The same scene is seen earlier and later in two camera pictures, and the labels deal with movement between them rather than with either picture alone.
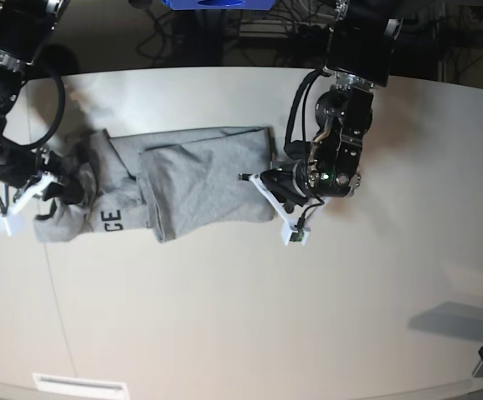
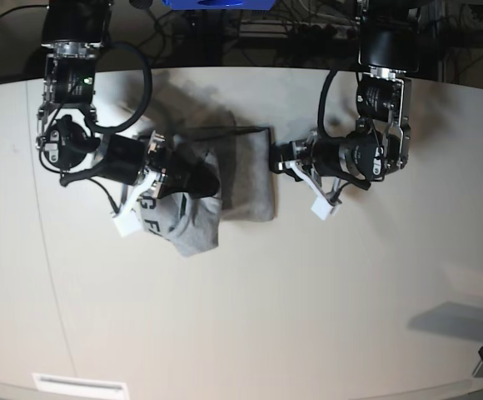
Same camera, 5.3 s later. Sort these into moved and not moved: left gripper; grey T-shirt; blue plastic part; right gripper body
Moved: right gripper body; left gripper; grey T-shirt
Not moved: blue plastic part
